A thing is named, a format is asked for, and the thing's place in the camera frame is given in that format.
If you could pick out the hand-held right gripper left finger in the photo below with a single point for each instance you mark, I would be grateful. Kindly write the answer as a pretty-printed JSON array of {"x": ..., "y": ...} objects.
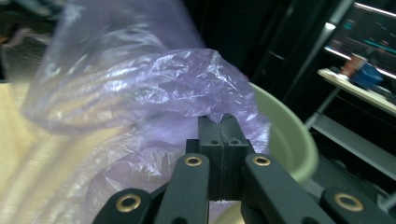
[{"x": 210, "y": 149}]

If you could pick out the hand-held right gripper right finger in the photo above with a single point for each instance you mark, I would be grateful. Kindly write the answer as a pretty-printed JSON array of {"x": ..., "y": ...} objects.
[{"x": 235, "y": 137}]

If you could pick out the green plastic bucket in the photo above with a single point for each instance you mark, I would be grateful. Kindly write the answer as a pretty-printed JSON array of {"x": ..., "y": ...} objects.
[{"x": 289, "y": 133}]

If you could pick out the purple plastic bag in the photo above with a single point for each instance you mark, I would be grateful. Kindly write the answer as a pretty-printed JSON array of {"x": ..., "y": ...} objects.
[{"x": 140, "y": 93}]

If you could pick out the red and white cup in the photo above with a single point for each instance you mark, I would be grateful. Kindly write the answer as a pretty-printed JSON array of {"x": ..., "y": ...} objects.
[{"x": 353, "y": 63}]

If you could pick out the blue box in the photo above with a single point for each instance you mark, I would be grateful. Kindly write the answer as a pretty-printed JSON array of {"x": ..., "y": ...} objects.
[{"x": 367, "y": 76}]

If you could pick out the computer monitor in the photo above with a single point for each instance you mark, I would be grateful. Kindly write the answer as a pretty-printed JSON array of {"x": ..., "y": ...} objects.
[{"x": 370, "y": 37}]

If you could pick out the white metal desk frame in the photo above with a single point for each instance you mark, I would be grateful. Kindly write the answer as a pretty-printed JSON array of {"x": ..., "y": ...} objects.
[{"x": 351, "y": 140}]

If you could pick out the grey metal post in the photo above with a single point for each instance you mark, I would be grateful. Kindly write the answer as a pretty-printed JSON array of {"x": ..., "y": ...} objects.
[{"x": 317, "y": 46}]

